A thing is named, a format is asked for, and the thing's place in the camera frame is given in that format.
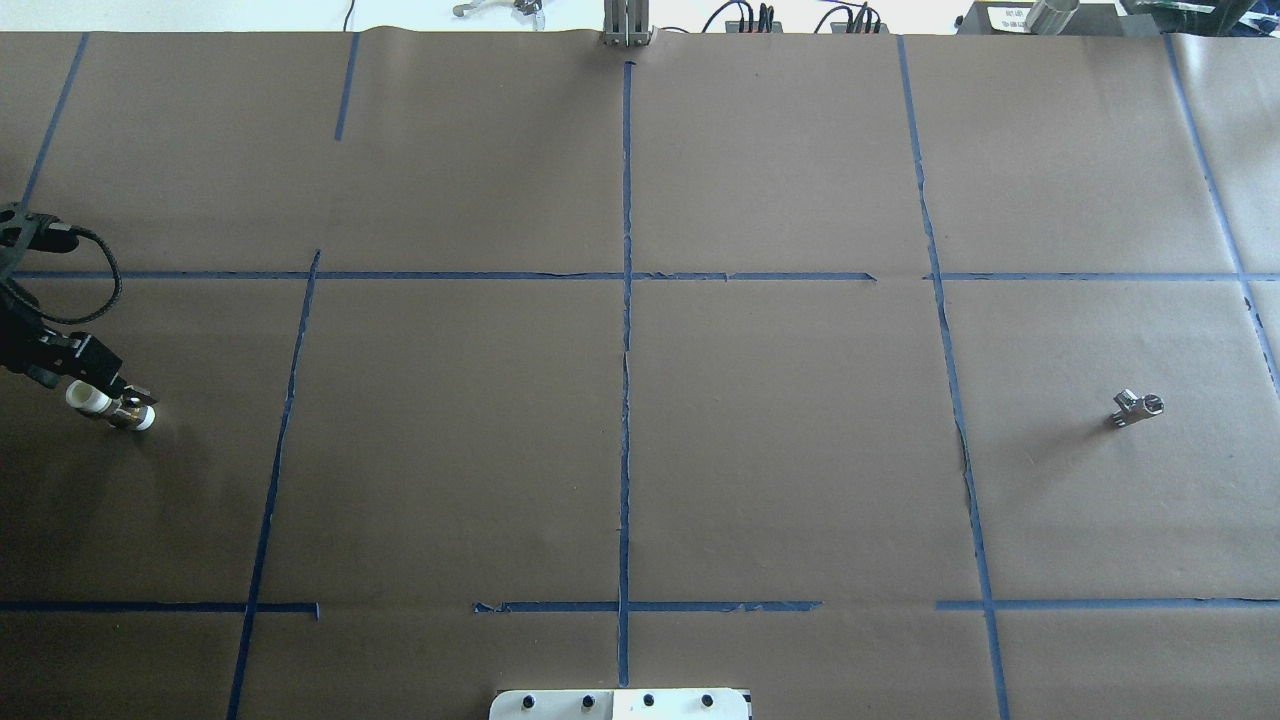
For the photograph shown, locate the black power strip cables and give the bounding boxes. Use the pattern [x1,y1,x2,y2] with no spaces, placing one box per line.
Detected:
[700,0,891,35]

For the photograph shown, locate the aluminium frame post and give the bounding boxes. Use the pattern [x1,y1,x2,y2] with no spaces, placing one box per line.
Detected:
[602,0,654,47]

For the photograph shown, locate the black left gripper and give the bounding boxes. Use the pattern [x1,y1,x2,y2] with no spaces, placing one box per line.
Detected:
[1,319,157,405]

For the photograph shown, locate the brass PPR valve white ends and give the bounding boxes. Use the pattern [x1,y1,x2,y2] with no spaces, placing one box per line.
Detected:
[64,380,157,432]

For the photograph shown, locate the silver cylinder on shelf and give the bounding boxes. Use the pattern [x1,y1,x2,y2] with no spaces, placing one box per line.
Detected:
[1023,0,1080,36]

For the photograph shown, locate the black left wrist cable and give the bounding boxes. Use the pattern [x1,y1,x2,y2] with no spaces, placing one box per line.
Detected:
[0,215,122,325]

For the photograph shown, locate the chrome pipe fitting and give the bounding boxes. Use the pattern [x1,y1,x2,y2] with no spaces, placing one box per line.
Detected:
[1106,388,1166,429]

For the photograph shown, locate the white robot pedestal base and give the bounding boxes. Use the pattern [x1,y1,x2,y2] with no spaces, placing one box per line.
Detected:
[488,687,754,719]

